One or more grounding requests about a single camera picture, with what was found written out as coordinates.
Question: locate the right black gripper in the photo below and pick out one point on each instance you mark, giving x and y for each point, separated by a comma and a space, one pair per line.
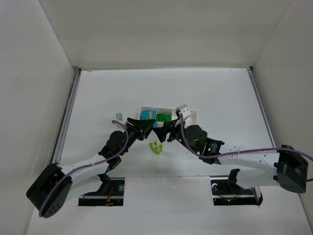
169, 134

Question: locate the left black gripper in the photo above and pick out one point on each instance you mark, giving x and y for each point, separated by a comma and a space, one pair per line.
140, 133

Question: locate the cyan lego brick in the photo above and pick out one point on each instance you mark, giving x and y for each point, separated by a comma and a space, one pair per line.
148, 114

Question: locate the lime small lego pile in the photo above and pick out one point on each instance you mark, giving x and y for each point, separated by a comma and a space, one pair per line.
156, 147

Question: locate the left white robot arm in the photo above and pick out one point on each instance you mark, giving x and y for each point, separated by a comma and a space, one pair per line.
50, 190

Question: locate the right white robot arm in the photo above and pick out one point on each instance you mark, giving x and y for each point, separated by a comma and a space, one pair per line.
284, 166

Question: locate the white three-compartment tray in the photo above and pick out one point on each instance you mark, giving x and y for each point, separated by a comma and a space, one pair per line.
158, 110

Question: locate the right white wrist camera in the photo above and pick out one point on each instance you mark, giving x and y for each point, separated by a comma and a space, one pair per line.
183, 112

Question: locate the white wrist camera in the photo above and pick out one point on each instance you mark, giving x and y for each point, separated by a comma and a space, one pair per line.
118, 119
183, 112

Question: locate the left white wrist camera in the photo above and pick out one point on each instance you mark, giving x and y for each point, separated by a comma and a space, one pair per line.
118, 119

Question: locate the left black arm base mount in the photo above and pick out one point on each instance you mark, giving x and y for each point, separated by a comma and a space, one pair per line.
109, 194

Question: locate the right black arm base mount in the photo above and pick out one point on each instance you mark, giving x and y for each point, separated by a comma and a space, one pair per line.
226, 192

